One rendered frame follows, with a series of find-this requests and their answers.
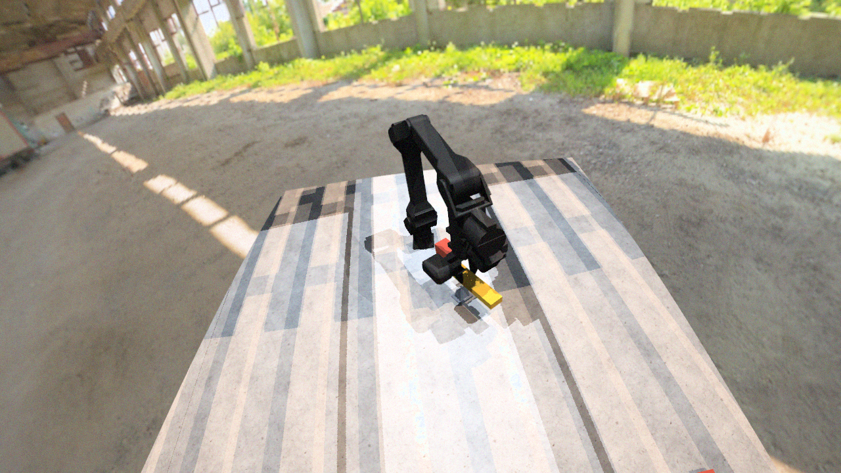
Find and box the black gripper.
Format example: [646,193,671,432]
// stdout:
[422,226,478,284]

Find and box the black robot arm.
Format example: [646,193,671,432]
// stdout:
[388,114,508,273]

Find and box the yellow bar with red end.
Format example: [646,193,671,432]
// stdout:
[434,238,503,309]

